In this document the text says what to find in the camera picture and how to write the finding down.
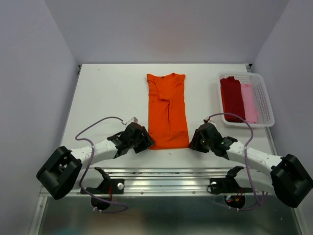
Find orange t-shirt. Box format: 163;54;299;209
147;73;189;150

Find aluminium mounting rail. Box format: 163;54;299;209
40;167;277;196

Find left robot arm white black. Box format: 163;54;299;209
36;122;155;200

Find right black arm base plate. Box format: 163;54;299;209
206;178;252;195

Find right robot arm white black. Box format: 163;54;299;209
188;122;313;208

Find pink rolled t-shirt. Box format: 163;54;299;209
241;84;259;124

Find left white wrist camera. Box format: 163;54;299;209
122;117;138;126

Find dark red rolled t-shirt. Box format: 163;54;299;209
220;76;246;123

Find white plastic basket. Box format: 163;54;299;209
217;71;275;128

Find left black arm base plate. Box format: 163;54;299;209
86;178;125;195

